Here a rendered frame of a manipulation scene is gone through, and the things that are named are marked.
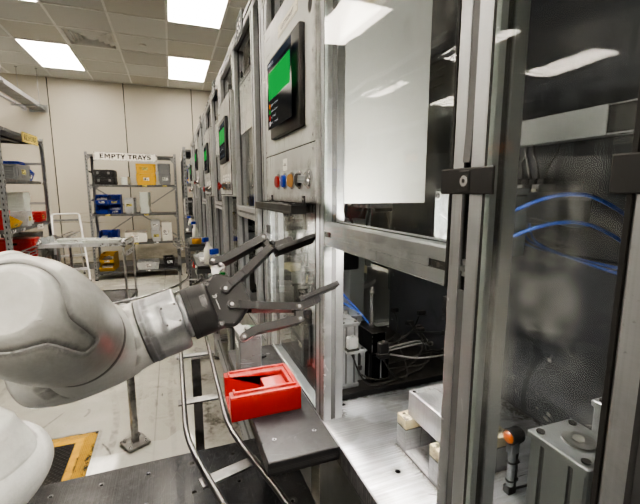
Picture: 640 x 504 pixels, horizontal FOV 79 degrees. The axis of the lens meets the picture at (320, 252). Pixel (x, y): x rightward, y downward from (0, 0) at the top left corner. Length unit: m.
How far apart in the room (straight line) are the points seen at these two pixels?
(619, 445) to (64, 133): 8.19
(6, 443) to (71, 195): 7.33
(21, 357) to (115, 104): 7.88
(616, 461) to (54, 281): 0.45
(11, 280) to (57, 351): 0.07
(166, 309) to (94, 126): 7.69
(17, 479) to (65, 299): 0.66
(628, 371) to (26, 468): 0.98
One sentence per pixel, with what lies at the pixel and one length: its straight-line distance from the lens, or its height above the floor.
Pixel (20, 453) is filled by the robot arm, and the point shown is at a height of 0.90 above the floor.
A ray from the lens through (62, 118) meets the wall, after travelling 8.29.
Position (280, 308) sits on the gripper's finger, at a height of 1.22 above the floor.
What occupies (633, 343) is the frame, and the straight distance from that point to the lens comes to 0.33.
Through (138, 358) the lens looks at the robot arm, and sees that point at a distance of 0.57.
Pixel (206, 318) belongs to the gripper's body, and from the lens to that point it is 0.56.
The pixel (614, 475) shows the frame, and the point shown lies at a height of 1.20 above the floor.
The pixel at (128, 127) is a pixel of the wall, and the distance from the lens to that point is 8.13.
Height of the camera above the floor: 1.39
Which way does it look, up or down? 9 degrees down
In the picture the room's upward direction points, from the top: straight up
